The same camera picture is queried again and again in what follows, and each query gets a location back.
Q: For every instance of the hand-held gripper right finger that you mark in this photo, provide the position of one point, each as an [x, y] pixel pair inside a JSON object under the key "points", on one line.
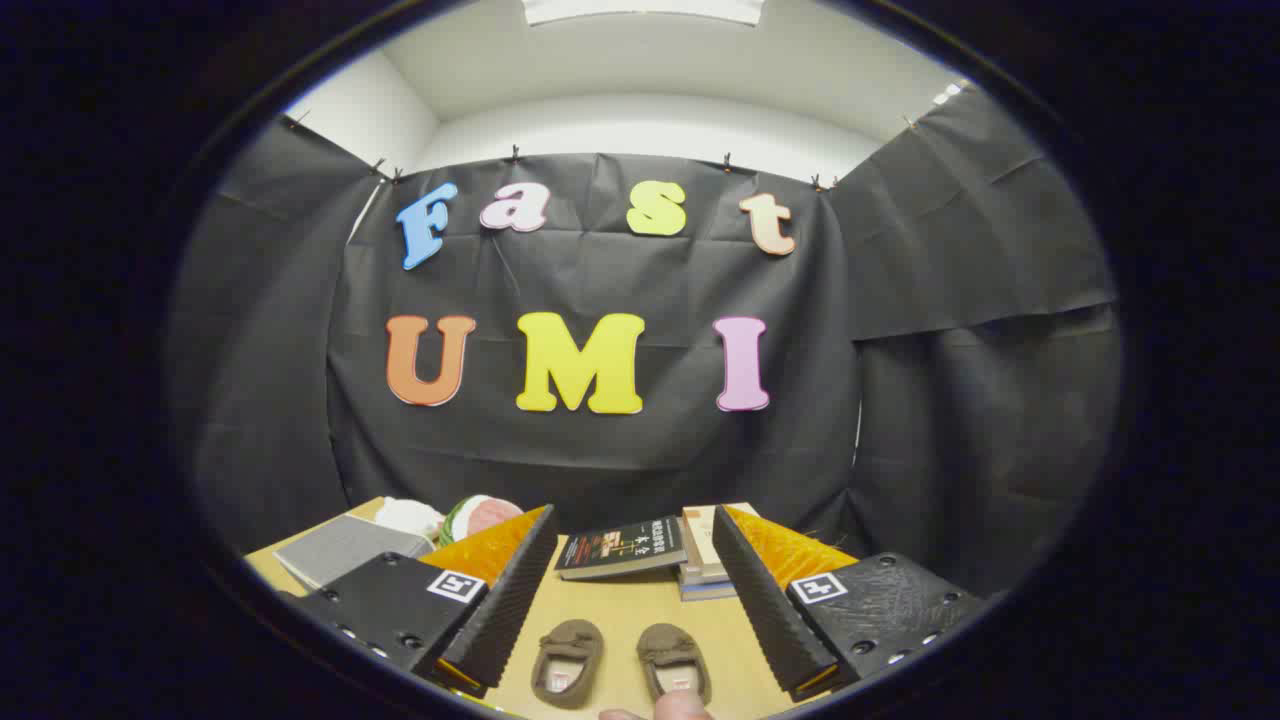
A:
{"points": [[765, 610]]}

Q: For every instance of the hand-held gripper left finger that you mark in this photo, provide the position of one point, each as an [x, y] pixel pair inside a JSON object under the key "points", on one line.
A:
{"points": [[510, 600]]}

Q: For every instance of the brown fuzzy shoe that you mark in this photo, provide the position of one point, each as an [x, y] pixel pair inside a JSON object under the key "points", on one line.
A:
{"points": [[567, 640], [665, 645]]}

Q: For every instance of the blue cover book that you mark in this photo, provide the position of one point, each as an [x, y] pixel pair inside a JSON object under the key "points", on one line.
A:
{"points": [[705, 592]]}

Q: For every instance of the white cover book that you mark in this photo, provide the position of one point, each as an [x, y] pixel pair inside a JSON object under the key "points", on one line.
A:
{"points": [[700, 575]]}

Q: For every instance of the watermelon slice plush toy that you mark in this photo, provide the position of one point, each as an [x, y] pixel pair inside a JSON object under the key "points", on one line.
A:
{"points": [[490, 515]]}

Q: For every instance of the beige cover book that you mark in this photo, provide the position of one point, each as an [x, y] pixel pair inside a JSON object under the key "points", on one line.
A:
{"points": [[700, 535]]}

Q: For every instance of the black cover book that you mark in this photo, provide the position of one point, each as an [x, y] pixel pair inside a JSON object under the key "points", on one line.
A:
{"points": [[620, 548]]}

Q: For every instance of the white plush toy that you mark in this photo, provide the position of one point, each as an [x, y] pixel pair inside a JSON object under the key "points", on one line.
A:
{"points": [[405, 515]]}

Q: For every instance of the black backdrop cloth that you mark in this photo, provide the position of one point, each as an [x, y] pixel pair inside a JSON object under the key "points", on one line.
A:
{"points": [[600, 460]]}

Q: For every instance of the small ceiling light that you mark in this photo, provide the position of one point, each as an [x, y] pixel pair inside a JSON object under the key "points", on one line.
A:
{"points": [[948, 94]]}

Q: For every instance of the long ceiling light panel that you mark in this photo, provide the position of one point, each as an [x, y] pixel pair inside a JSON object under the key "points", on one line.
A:
{"points": [[640, 10]]}

